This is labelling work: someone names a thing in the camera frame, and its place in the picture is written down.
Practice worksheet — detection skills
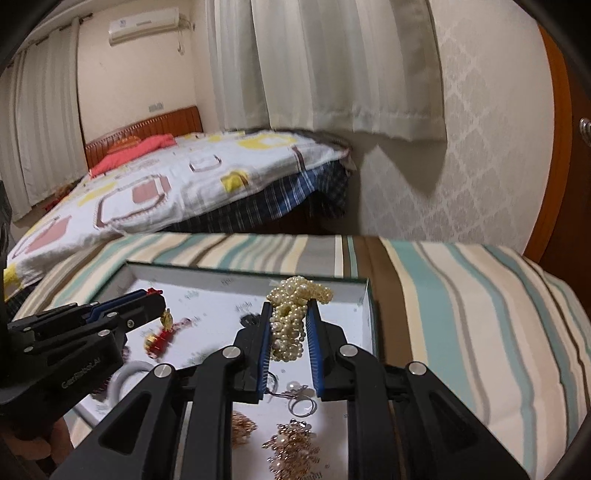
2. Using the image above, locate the red knot tassel charm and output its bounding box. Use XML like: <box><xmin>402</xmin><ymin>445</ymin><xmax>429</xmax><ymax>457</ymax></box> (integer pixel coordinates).
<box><xmin>143</xmin><ymin>307</ymin><xmax>192</xmax><ymax>360</ymax></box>

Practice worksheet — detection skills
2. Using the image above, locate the cream pearl necklace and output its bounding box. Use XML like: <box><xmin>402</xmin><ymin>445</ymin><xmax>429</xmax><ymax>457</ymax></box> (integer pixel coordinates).
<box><xmin>265</xmin><ymin>275</ymin><xmax>335</xmax><ymax>363</ymax></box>

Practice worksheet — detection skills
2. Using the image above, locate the gold pearl rhinestone brooch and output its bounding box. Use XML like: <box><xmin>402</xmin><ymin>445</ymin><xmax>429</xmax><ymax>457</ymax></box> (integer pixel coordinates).
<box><xmin>231</xmin><ymin>411</ymin><xmax>257</xmax><ymax>448</ymax></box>

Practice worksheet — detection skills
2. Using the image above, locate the white jewelry box tray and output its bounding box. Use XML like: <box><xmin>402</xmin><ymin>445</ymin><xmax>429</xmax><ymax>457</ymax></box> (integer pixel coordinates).
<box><xmin>91</xmin><ymin>262</ymin><xmax>378</xmax><ymax>479</ymax></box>

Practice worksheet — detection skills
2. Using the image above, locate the person's left hand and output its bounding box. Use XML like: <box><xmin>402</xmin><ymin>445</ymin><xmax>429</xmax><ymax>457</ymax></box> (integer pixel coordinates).
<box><xmin>1</xmin><ymin>418</ymin><xmax>73</xmax><ymax>479</ymax></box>

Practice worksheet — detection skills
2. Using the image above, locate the white patterned quilt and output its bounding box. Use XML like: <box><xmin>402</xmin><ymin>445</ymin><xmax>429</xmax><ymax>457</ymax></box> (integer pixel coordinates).
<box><xmin>4</xmin><ymin>130</ymin><xmax>355</xmax><ymax>298</ymax></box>

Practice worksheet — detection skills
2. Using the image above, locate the blue plaid bed sheet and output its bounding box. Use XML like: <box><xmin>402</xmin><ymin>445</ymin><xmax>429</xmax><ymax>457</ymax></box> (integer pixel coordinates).
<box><xmin>163</xmin><ymin>161</ymin><xmax>349</xmax><ymax>234</ymax></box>

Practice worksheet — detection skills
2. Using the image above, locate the striped bedspread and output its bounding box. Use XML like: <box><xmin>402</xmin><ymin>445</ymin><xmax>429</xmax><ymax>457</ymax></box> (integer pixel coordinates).
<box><xmin>19</xmin><ymin>234</ymin><xmax>590</xmax><ymax>479</ymax></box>

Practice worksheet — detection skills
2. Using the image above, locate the red pillow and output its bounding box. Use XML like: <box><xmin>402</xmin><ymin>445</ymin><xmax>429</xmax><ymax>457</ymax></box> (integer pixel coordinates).
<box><xmin>89</xmin><ymin>134</ymin><xmax>177</xmax><ymax>178</ymax></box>

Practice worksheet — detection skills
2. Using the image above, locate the white curtain left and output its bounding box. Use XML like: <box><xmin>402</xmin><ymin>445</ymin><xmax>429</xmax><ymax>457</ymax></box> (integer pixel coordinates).
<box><xmin>1</xmin><ymin>22</ymin><xmax>87</xmax><ymax>220</ymax></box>

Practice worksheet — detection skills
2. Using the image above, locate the white curtain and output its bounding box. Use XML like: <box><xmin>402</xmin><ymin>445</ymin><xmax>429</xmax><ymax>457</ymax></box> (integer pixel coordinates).
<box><xmin>205</xmin><ymin>1</ymin><xmax>446</xmax><ymax>141</ymax></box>
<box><xmin>1</xmin><ymin>22</ymin><xmax>87</xmax><ymax>220</ymax></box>

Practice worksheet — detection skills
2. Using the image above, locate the wooden headboard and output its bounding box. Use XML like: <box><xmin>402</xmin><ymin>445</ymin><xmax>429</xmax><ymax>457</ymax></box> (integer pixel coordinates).
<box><xmin>84</xmin><ymin>106</ymin><xmax>204</xmax><ymax>169</ymax></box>

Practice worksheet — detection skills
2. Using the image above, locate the brown wooden door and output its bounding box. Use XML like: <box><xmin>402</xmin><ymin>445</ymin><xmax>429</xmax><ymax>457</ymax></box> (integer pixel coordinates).
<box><xmin>525</xmin><ymin>28</ymin><xmax>590</xmax><ymax>288</ymax></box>

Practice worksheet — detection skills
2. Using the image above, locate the white air conditioner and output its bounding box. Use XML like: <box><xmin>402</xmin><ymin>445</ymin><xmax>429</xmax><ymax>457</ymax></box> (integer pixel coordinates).
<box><xmin>108</xmin><ymin>7</ymin><xmax>180</xmax><ymax>46</ymax></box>

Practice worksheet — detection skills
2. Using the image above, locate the white curtain centre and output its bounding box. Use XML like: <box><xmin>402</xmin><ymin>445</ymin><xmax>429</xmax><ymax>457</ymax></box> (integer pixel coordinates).
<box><xmin>205</xmin><ymin>1</ymin><xmax>446</xmax><ymax>141</ymax></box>

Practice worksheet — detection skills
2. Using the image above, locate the silver door lock knob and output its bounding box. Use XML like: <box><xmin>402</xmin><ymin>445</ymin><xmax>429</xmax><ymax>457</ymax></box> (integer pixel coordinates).
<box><xmin>579</xmin><ymin>118</ymin><xmax>591</xmax><ymax>147</ymax></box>

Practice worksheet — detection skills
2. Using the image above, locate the pearl ring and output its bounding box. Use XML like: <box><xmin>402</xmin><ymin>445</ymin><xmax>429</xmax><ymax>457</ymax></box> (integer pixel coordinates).
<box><xmin>276</xmin><ymin>380</ymin><xmax>316</xmax><ymax>401</ymax></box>

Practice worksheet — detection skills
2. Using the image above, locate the silver ring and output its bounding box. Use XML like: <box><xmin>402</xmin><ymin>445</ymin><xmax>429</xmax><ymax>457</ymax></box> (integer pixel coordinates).
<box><xmin>287</xmin><ymin>398</ymin><xmax>319</xmax><ymax>418</ymax></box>

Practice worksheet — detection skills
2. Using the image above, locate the white bangle bracelet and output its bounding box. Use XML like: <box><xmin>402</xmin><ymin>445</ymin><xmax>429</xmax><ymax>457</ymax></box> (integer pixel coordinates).
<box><xmin>106</xmin><ymin>360</ymin><xmax>157</xmax><ymax>409</ymax></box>

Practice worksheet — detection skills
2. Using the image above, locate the wall outlet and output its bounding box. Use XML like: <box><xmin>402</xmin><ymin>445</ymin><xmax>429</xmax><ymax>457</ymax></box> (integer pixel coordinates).
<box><xmin>148</xmin><ymin>102</ymin><xmax>163</xmax><ymax>112</ymax></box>

